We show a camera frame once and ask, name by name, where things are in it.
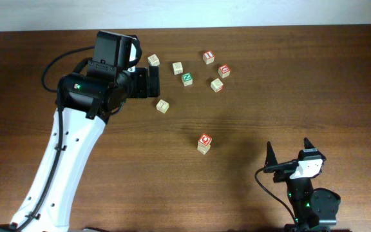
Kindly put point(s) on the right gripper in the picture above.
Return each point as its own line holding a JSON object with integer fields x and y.
{"x": 282, "y": 167}

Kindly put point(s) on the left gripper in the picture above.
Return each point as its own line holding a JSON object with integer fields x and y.
{"x": 140, "y": 77}

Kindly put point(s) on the wooden block number four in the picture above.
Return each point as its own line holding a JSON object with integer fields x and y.
{"x": 162, "y": 106}

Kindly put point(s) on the wooden block blue D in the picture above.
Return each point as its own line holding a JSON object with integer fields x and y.
{"x": 204, "y": 140}

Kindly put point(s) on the wooden block pineapple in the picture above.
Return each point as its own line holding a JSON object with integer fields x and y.
{"x": 203, "y": 149}

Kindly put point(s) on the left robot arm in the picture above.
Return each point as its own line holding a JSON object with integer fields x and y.
{"x": 94, "y": 91}

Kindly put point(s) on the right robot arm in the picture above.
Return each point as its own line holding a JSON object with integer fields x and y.
{"x": 314, "y": 209}

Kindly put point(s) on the wooden block letter K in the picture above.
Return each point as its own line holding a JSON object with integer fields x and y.
{"x": 153, "y": 60}

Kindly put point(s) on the plain wooden block centre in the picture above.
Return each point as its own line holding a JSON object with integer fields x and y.
{"x": 177, "y": 68}

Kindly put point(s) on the wooden block green N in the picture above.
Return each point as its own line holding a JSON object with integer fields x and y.
{"x": 187, "y": 79}

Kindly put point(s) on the wooden block red edge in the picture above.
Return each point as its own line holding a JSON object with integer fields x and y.
{"x": 217, "y": 85}

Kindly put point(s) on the wooden block red I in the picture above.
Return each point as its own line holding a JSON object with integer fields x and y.
{"x": 208, "y": 57}

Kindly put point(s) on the wooden block red U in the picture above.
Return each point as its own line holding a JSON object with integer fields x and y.
{"x": 224, "y": 71}

